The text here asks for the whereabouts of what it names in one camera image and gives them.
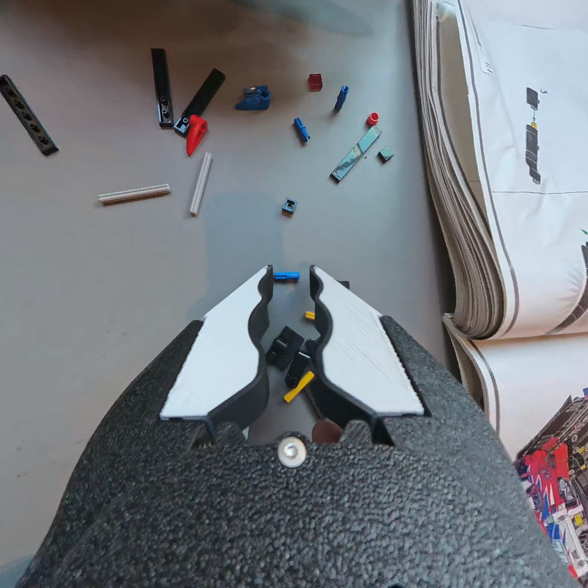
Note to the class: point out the small black tile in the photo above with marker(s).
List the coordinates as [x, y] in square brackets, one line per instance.
[386, 155]

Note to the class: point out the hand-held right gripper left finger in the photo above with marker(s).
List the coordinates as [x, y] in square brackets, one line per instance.
[220, 363]

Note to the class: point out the small black square brick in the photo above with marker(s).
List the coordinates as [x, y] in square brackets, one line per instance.
[289, 206]

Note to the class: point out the open instruction booklet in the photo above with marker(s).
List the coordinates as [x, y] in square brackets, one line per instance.
[505, 138]

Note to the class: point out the long black beam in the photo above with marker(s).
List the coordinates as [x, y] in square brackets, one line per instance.
[202, 99]
[161, 87]

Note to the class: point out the grey desk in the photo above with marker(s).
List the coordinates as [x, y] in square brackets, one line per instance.
[92, 321]

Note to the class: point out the long black tile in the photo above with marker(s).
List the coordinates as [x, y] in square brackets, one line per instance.
[356, 154]

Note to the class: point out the red round stud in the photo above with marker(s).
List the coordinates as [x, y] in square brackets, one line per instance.
[373, 119]

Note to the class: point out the blue angled brick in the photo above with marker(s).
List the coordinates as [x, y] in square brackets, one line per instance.
[253, 98]

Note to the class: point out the blue toy pin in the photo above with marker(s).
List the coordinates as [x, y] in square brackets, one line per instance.
[341, 98]
[302, 129]
[286, 275]

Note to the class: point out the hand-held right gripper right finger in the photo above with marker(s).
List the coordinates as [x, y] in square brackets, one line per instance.
[367, 363]

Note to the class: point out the dark red small tile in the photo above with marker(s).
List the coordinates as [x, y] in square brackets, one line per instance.
[315, 81]

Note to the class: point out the red wedge brick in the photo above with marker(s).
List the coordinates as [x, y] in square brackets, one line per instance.
[196, 134]

